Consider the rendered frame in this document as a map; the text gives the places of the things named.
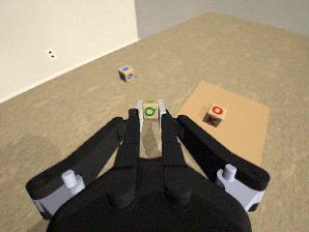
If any tan square mat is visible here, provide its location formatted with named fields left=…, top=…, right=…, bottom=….
left=174, top=81, right=270, bottom=166

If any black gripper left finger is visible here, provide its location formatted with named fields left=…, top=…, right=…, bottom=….
left=25, top=100, right=143, bottom=220

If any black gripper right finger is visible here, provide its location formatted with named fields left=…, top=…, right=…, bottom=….
left=157, top=100, right=270, bottom=212

